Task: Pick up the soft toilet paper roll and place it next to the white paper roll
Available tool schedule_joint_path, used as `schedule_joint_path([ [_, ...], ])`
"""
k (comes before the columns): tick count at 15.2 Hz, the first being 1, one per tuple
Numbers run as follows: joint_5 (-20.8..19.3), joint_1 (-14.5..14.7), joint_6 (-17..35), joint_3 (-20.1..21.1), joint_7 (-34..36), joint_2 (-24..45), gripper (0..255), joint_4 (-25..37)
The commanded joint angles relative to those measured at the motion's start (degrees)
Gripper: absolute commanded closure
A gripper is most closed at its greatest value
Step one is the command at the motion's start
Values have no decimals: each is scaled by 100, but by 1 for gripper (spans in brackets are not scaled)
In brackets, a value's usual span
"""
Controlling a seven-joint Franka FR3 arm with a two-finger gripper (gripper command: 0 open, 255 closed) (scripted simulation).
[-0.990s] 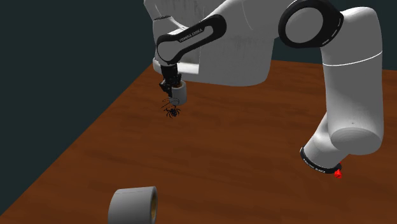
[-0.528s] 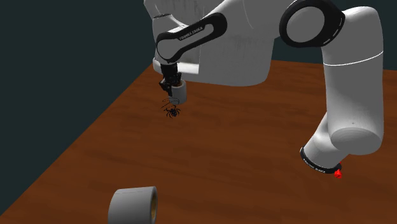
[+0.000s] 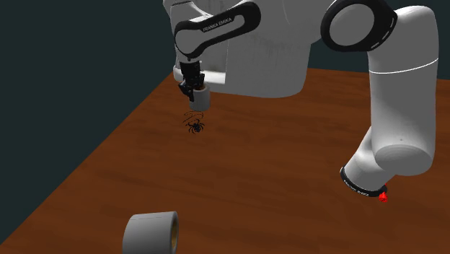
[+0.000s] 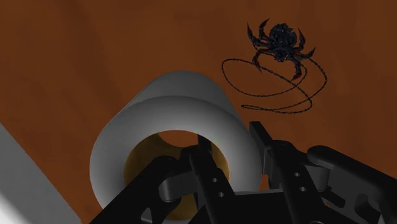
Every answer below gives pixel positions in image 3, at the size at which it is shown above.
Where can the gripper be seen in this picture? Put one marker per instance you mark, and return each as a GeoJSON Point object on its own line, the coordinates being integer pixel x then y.
{"type": "Point", "coordinates": [191, 73]}

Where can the white cup brown inside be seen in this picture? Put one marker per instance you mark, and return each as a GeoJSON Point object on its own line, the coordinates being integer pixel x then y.
{"type": "Point", "coordinates": [201, 100]}
{"type": "Point", "coordinates": [147, 234]}

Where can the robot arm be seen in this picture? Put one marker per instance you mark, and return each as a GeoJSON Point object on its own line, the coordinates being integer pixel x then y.
{"type": "Point", "coordinates": [404, 105]}

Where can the black spider figure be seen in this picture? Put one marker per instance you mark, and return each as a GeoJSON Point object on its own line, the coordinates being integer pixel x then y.
{"type": "Point", "coordinates": [195, 126]}

